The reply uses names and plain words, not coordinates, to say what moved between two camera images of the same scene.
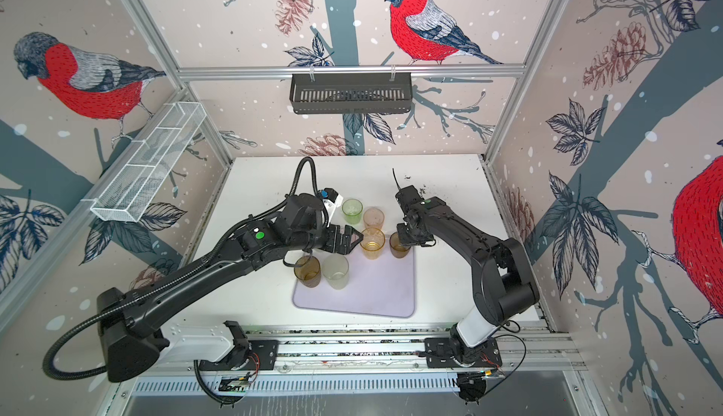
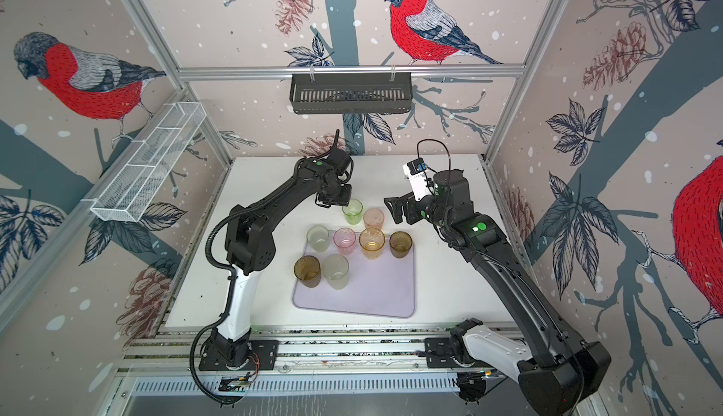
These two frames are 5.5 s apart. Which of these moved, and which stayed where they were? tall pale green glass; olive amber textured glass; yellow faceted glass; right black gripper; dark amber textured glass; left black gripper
Moved: right black gripper; left black gripper
Stayed: tall pale green glass; dark amber textured glass; yellow faceted glass; olive amber textured glass
